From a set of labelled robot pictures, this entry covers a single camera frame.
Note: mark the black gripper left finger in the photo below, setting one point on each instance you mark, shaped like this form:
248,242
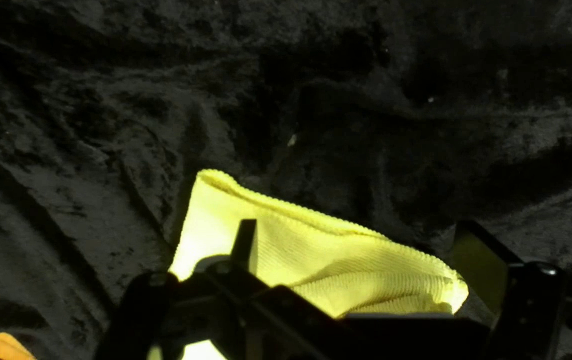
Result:
242,244

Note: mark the black velvet table cloth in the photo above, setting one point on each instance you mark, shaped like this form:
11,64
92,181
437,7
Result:
405,117

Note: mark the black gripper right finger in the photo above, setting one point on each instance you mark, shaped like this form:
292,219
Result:
503,285

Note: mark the yellow microfiber cloth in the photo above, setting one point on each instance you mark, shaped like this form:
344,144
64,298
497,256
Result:
341,266

